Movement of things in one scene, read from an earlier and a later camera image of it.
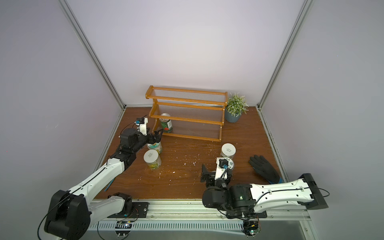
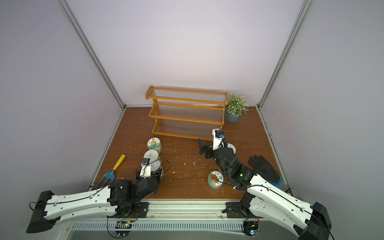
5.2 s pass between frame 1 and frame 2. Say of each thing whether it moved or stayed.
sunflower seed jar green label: stayed
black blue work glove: stayed
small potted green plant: stayed
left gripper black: moved
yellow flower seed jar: stayed
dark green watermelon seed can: moved
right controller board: stayed
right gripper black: moved
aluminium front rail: stayed
